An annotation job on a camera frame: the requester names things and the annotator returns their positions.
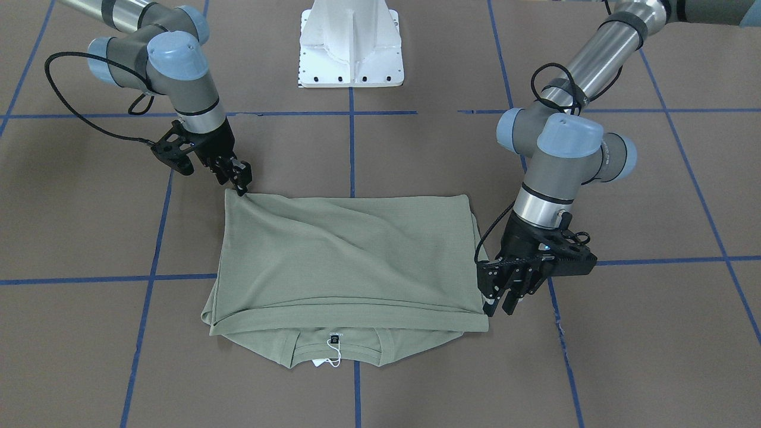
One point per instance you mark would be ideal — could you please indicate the olive green long-sleeve shirt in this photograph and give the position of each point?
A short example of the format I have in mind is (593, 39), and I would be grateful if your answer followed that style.
(393, 276)

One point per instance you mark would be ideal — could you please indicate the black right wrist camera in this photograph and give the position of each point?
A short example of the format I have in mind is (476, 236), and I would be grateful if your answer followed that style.
(172, 150)

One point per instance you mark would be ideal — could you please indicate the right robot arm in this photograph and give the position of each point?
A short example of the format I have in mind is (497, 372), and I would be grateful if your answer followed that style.
(161, 54)

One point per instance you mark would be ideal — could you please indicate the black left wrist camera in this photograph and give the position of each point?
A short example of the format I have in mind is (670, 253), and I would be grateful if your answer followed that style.
(572, 256)

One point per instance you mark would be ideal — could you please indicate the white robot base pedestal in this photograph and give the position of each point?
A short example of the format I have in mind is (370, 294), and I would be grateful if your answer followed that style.
(350, 44)

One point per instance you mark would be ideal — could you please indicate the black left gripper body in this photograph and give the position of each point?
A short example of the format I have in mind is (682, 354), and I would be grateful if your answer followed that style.
(519, 239)

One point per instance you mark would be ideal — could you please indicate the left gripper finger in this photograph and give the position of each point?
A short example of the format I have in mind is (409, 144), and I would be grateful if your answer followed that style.
(489, 306)
(510, 301)

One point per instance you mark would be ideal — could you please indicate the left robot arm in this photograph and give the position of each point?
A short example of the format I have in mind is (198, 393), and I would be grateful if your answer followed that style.
(567, 151)

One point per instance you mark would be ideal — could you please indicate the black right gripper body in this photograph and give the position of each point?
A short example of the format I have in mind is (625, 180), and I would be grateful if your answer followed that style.
(217, 143)

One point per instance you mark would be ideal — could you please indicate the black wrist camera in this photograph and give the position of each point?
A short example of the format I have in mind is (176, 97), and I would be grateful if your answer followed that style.
(172, 150)
(572, 256)

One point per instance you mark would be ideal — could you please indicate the white shirt neck tag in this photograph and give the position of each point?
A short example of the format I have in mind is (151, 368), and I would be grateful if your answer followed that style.
(334, 344)

